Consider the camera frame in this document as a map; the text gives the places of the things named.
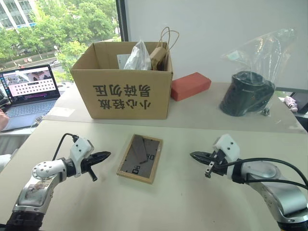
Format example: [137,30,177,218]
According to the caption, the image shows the pink soft item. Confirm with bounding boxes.
[284,95,299,112]

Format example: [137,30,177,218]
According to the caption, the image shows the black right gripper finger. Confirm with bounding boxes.
[192,156,212,166]
[189,151,213,159]

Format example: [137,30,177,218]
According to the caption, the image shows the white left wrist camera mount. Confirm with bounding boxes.
[69,137,95,179]

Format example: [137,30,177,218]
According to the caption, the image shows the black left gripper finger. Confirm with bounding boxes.
[92,155,109,167]
[92,151,112,160]

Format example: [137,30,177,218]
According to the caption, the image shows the wooden picture frame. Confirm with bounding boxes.
[116,133,164,185]

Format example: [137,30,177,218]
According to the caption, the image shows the dark window frame post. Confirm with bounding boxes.
[115,0,128,43]

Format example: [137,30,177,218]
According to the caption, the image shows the printed brown cardboard box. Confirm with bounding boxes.
[69,41,174,120]

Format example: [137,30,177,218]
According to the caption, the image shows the black round appliance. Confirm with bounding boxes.
[219,70,276,117]

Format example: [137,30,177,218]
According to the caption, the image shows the white crumpled plastic bag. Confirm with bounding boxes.
[123,39,153,71]

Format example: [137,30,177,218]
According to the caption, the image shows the bystander bare hand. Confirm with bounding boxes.
[0,109,10,132]

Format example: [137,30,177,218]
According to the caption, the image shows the white rounded object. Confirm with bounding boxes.
[0,154,12,173]

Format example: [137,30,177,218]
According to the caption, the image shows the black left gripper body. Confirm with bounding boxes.
[80,154,99,182]

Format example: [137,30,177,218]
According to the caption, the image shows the grey open laptop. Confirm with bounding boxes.
[0,64,61,132]

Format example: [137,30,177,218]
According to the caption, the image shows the black device in plastic bag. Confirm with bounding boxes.
[219,28,297,117]

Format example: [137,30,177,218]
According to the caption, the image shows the red rectangular block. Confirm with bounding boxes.
[170,71,212,102]

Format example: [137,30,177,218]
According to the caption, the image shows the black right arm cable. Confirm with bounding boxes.
[215,157,308,189]

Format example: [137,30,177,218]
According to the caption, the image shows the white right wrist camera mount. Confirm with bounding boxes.
[213,134,241,181]

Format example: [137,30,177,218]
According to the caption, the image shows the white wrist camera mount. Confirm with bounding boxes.
[69,137,95,179]
[213,134,241,181]

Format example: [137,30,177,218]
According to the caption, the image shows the white laptop cable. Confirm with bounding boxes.
[30,115,46,128]

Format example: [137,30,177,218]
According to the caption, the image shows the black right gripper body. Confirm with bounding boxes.
[204,149,229,179]

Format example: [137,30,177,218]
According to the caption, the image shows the white paper sheet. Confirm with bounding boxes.
[116,53,131,71]

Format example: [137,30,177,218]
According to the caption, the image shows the brown paper handle bag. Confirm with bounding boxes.
[149,26,180,72]

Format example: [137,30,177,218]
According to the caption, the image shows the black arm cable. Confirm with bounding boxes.
[215,157,308,189]
[52,133,79,161]

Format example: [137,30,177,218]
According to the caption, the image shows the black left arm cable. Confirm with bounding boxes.
[52,133,79,161]

